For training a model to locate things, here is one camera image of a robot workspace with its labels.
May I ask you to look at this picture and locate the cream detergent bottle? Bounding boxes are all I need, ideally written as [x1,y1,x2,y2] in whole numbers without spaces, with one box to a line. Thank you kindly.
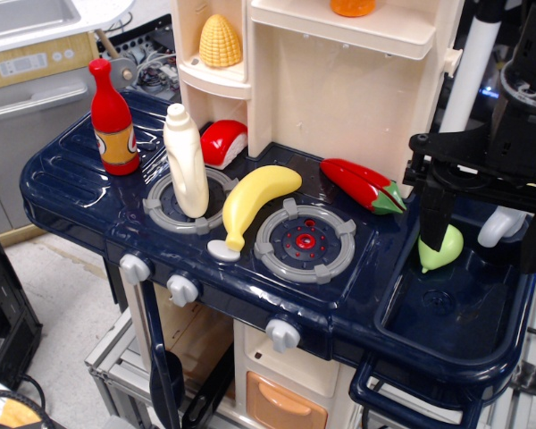
[163,104,209,218]

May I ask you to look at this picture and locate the grey stove burner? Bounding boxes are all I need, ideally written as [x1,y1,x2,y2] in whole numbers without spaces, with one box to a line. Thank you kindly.
[254,198,356,285]
[143,167,239,236]

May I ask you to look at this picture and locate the orange toy fruit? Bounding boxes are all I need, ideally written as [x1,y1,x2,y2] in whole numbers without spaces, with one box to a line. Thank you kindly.
[330,0,376,18]

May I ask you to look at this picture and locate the grey right stove knob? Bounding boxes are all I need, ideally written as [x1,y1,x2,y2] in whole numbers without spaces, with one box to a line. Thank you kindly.
[265,319,301,353]

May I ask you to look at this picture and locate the grey right stove burner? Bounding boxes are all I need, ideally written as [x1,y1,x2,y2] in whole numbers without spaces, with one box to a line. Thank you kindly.
[254,198,356,285]

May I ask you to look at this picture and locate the navy toy oven door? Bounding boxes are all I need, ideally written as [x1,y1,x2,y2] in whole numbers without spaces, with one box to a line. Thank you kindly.
[140,281,235,428]

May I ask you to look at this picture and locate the green toy pear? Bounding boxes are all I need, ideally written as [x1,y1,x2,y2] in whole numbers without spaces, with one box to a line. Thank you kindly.
[418,224,464,273]

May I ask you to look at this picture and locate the aluminium frame cart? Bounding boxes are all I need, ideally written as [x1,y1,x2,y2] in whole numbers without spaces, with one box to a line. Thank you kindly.
[85,310,160,428]

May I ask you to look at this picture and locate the cream toy kitchen shelf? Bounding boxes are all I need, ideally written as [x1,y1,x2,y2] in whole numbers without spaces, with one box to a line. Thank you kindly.
[171,1,463,182]

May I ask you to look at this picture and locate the grey toy faucet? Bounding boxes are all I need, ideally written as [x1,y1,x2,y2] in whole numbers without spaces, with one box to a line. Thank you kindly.
[478,206,527,248]

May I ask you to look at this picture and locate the navy toy sink basin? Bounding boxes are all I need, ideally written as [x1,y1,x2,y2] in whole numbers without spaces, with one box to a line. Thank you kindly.
[375,215,533,366]

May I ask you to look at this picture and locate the black computer case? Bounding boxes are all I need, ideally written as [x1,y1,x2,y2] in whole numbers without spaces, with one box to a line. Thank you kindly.
[0,243,42,390]

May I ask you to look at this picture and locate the yellow toy banana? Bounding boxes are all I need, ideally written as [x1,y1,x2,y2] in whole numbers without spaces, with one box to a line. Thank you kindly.
[222,165,303,252]

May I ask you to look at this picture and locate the red toy chili pepper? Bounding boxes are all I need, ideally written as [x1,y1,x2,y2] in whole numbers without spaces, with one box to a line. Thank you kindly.
[320,158,406,215]

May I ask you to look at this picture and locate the navy toy kitchen counter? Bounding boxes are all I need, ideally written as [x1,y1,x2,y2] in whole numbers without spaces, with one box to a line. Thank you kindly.
[21,91,535,410]

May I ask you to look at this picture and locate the orange toy drawer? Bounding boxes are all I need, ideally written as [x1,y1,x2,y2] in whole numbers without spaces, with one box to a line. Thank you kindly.
[247,372,328,429]

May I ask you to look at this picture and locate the red ketchup bottle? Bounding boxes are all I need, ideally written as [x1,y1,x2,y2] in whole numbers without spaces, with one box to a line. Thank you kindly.
[88,58,140,176]

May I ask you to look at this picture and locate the grey middle stove knob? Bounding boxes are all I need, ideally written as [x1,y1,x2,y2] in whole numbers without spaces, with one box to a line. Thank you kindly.
[166,274,199,307]

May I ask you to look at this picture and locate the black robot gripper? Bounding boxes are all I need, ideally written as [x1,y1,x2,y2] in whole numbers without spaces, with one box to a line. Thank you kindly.
[404,116,536,273]

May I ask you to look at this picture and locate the white vertical pole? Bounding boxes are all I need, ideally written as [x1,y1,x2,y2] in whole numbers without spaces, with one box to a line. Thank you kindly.
[439,0,507,133]

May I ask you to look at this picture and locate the grey left stove burner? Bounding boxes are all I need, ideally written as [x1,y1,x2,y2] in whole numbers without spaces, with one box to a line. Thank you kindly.
[143,167,239,236]

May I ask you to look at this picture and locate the grey left stove knob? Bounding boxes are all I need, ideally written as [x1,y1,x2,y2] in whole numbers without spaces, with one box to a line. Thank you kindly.
[120,254,151,284]

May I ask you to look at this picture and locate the yellow toy corn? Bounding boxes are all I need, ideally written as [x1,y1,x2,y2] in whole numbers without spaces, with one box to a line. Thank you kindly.
[199,14,242,68]

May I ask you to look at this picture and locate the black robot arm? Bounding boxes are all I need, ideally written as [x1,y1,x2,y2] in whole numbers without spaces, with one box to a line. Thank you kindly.
[404,2,536,273]

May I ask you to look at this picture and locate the grey stove knob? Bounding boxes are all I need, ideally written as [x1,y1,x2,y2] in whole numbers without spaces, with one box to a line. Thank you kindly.
[265,319,301,353]
[166,274,199,307]
[120,254,151,284]

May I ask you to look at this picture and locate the red white toy sushi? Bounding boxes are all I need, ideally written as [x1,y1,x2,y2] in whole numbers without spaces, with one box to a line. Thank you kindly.
[201,120,248,170]

